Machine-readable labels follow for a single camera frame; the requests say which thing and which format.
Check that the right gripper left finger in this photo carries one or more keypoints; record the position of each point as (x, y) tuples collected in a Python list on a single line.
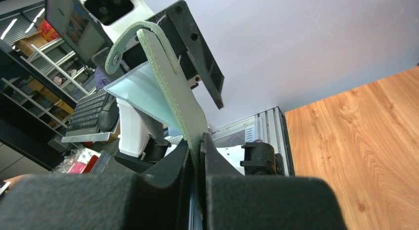
[(157, 199)]

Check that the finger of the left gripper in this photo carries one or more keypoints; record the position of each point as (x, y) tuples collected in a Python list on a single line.
[(191, 50)]

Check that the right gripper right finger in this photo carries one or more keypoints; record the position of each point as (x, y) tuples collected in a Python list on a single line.
[(261, 198)]

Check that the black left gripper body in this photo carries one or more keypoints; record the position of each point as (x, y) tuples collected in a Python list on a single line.
[(110, 60)]

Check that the green card holder wallet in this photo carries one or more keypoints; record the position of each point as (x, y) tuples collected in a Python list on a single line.
[(160, 90)]

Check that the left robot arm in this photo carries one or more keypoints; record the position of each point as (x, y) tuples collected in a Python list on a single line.
[(135, 132)]

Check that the black keyboard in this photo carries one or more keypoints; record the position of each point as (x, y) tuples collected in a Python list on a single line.
[(84, 120)]

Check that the storage shelf rack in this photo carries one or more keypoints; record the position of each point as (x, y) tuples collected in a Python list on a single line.
[(41, 80)]

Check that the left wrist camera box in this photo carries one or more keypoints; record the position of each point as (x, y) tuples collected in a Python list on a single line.
[(88, 26)]

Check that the aluminium frame rail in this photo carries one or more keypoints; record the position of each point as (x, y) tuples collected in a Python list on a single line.
[(268, 126)]

